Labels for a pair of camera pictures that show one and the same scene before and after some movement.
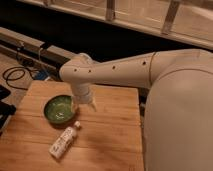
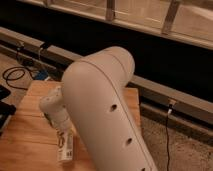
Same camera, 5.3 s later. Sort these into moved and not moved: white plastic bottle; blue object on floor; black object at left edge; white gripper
Moved: white gripper; white plastic bottle
Not moved: black object at left edge; blue object on floor
